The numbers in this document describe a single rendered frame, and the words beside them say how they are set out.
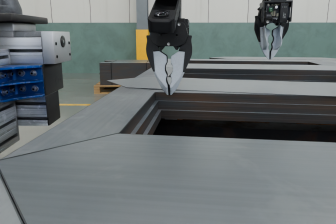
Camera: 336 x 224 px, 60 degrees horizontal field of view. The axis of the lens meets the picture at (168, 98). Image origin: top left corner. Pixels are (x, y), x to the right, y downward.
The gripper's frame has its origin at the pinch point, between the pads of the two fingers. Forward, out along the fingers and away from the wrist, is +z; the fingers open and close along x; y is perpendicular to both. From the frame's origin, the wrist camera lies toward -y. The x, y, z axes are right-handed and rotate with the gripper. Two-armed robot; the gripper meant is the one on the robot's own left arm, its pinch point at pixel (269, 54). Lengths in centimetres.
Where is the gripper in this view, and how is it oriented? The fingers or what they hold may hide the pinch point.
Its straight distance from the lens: 88.1
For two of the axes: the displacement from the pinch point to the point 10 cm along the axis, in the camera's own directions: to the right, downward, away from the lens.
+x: 9.9, 0.1, -1.4
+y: -1.4, 2.1, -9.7
